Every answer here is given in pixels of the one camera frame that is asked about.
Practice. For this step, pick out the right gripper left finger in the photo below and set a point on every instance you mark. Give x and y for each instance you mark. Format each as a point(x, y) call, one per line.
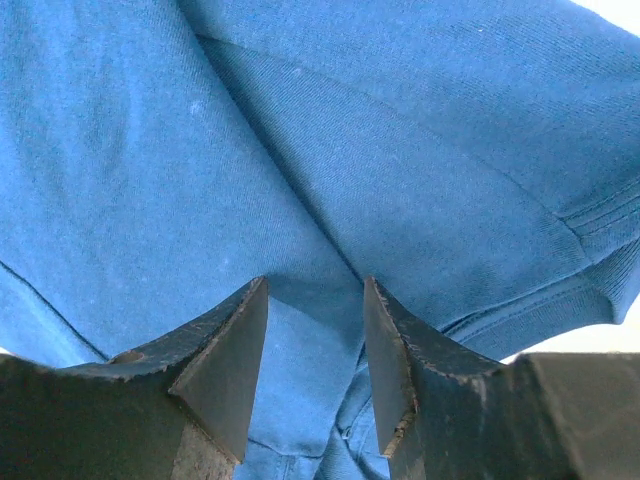
point(178, 407)

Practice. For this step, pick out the blue printed t-shirt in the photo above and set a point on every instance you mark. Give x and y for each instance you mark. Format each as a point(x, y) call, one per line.
point(479, 158)

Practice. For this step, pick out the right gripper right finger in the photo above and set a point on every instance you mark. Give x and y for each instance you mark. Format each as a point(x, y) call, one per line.
point(443, 411)

